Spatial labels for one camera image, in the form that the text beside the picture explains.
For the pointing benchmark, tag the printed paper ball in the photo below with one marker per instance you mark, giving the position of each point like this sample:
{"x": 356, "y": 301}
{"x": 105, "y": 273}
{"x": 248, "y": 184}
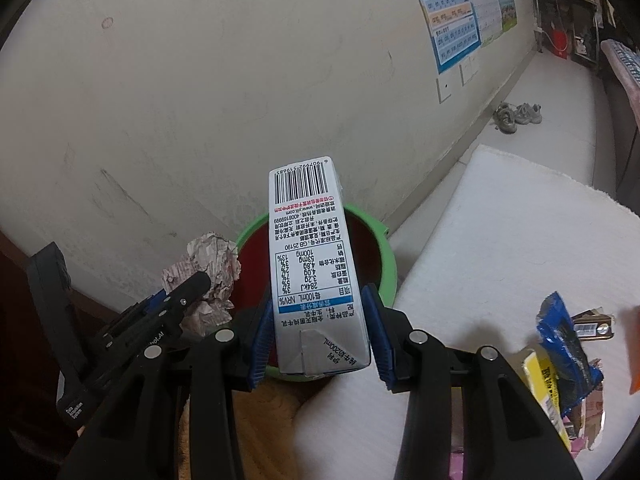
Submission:
{"x": 210, "y": 260}

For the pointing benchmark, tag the red bucket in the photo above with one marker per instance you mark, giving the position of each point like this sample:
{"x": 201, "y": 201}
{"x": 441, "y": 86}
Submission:
{"x": 560, "y": 42}

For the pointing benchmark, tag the grey sneaker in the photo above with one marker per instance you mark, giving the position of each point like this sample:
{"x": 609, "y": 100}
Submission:
{"x": 530, "y": 114}

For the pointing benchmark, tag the silver foil wrapper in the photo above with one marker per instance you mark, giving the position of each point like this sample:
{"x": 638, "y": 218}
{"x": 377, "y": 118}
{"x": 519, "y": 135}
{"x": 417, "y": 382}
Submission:
{"x": 592, "y": 329}

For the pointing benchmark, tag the green basin with red inside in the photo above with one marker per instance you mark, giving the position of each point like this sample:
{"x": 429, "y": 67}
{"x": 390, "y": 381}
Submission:
{"x": 362, "y": 255}

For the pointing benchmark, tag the yellow snack packet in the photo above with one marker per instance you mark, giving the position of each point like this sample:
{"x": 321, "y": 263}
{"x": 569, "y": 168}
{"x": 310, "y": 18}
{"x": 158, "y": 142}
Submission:
{"x": 542, "y": 380}

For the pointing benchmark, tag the dark brown wooden furniture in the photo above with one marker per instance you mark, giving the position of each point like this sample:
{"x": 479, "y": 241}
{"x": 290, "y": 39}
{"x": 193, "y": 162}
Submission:
{"x": 20, "y": 360}

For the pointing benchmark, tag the white wall socket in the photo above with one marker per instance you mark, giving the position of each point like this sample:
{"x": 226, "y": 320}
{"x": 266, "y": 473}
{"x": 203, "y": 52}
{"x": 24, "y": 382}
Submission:
{"x": 444, "y": 89}

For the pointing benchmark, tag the bed with plaid blanket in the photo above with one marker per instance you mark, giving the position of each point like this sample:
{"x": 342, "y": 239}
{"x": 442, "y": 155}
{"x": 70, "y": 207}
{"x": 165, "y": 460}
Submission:
{"x": 625, "y": 70}

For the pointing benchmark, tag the torn pink paper wrapper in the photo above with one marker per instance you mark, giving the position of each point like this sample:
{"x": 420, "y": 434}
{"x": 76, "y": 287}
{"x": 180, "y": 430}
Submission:
{"x": 590, "y": 420}

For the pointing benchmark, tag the blue bordered wall poster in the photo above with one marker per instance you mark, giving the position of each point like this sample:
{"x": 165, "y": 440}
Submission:
{"x": 450, "y": 15}

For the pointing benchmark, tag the black metal shelf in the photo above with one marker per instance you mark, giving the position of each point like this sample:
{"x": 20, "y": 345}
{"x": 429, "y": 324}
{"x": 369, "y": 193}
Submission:
{"x": 560, "y": 0}

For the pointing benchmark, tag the pair of grey shoes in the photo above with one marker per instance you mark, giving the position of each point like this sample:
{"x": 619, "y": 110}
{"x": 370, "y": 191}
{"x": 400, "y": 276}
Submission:
{"x": 506, "y": 119}

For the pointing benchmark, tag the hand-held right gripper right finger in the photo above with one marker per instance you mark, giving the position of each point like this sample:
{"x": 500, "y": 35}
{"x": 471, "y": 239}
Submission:
{"x": 375, "y": 332}

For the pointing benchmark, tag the dark blue snack wrapper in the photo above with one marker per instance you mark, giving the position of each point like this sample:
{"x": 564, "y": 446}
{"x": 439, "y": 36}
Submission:
{"x": 565, "y": 340}

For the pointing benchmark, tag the orange snack bag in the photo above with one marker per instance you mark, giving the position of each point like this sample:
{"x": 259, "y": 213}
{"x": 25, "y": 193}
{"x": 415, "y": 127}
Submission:
{"x": 635, "y": 355}

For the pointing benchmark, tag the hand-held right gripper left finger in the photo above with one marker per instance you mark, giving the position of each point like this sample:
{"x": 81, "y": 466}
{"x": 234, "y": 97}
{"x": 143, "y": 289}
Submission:
{"x": 262, "y": 332}

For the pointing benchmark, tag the white milk carton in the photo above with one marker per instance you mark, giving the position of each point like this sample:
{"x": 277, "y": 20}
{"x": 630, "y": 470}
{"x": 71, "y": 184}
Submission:
{"x": 315, "y": 270}

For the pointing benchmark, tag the tan fuzzy cloth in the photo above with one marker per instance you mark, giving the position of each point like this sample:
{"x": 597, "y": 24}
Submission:
{"x": 270, "y": 425}

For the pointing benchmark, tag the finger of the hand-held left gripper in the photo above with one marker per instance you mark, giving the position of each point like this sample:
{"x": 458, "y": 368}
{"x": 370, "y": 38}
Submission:
{"x": 192, "y": 285}

